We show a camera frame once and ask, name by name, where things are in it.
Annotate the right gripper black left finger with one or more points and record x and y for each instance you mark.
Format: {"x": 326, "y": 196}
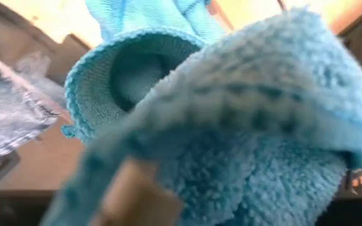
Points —
{"x": 11, "y": 210}

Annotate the clear plastic bin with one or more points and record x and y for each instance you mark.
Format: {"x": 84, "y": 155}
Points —
{"x": 11, "y": 119}

